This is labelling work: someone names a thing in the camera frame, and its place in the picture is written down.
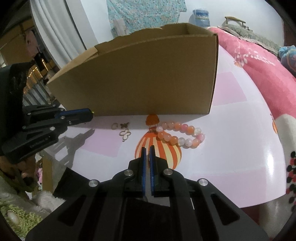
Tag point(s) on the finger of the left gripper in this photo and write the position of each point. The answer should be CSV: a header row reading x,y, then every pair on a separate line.
x,y
76,116
43,131

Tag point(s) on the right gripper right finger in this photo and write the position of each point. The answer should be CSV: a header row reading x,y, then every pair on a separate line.
x,y
198,210

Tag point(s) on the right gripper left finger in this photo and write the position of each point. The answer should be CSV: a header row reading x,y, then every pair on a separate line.
x,y
94,213

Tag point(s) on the pale butterfly charm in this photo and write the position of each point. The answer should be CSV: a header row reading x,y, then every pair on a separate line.
x,y
125,134

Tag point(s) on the left hand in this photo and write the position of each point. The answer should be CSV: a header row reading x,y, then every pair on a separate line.
x,y
24,170

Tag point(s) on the white curtain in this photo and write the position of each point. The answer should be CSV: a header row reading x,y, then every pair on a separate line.
x,y
64,29

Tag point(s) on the brown cardboard box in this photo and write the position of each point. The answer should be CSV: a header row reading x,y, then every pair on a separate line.
x,y
167,70

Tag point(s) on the pink floral bed blanket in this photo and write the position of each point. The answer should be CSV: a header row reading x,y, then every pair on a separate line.
x,y
277,86

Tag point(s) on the blue patterned pillow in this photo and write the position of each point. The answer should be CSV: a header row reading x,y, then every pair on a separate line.
x,y
287,56

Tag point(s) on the wooden chair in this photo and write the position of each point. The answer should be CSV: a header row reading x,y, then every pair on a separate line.
x,y
234,19

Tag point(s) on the grey fuzzy blanket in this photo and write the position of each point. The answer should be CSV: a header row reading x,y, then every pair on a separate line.
x,y
249,36

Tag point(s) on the teal floral wall cloth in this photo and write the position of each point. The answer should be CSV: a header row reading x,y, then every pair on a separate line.
x,y
126,17

